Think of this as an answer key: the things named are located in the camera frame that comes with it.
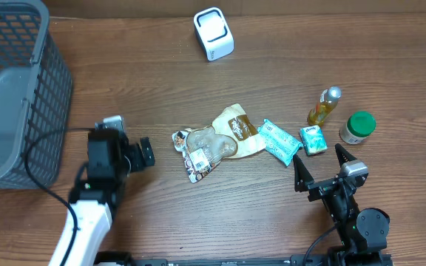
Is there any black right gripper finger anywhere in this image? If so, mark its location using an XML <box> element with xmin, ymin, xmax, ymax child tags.
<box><xmin>293</xmin><ymin>154</ymin><xmax>314</xmax><ymax>192</ymax></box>
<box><xmin>335</xmin><ymin>143</ymin><xmax>356</xmax><ymax>172</ymax></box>

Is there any green lid jar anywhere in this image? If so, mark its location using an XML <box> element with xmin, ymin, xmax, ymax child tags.
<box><xmin>339</xmin><ymin>111</ymin><xmax>376</xmax><ymax>145</ymax></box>

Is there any Kleenex tissue pack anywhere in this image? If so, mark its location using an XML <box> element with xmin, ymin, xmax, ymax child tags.
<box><xmin>300</xmin><ymin>125</ymin><xmax>328</xmax><ymax>156</ymax></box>

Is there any teal snack pack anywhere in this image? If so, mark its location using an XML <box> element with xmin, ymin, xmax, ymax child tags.
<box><xmin>258</xmin><ymin>119</ymin><xmax>303</xmax><ymax>166</ymax></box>

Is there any yellow liquid bottle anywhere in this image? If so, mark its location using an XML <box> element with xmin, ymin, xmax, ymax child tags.
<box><xmin>307</xmin><ymin>86</ymin><xmax>342</xmax><ymax>126</ymax></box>

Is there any brown teal snack bag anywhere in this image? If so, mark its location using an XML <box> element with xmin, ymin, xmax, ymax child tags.
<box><xmin>172</xmin><ymin>103</ymin><xmax>266</xmax><ymax>183</ymax></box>

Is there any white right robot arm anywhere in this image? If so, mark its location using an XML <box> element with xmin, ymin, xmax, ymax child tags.
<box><xmin>290</xmin><ymin>144</ymin><xmax>393</xmax><ymax>266</ymax></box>

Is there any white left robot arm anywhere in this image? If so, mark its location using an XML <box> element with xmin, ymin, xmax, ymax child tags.
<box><xmin>49</xmin><ymin>129</ymin><xmax>155</xmax><ymax>266</ymax></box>

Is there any white barcode scanner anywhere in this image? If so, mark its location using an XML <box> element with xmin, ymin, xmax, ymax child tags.
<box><xmin>193</xmin><ymin>7</ymin><xmax>234</xmax><ymax>61</ymax></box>

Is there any grey plastic basket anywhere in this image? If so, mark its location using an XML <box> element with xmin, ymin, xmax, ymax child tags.
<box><xmin>0</xmin><ymin>0</ymin><xmax>73</xmax><ymax>189</ymax></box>

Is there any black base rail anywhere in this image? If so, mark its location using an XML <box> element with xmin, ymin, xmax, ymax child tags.
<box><xmin>93</xmin><ymin>251</ymin><xmax>393</xmax><ymax>266</ymax></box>

